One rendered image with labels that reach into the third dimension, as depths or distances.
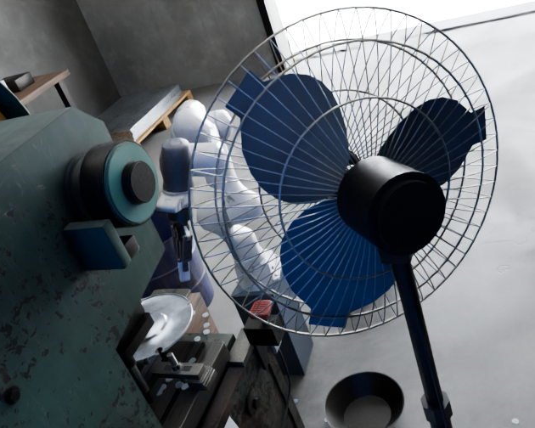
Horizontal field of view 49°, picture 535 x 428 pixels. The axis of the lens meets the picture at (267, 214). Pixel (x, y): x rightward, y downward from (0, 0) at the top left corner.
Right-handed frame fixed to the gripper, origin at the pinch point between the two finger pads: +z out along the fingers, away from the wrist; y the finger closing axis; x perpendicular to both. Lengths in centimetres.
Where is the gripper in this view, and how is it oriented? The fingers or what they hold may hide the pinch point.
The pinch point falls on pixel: (183, 269)
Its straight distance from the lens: 176.2
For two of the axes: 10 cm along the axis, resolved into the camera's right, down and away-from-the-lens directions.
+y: -4.7, -3.2, 8.2
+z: 0.1, 9.3, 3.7
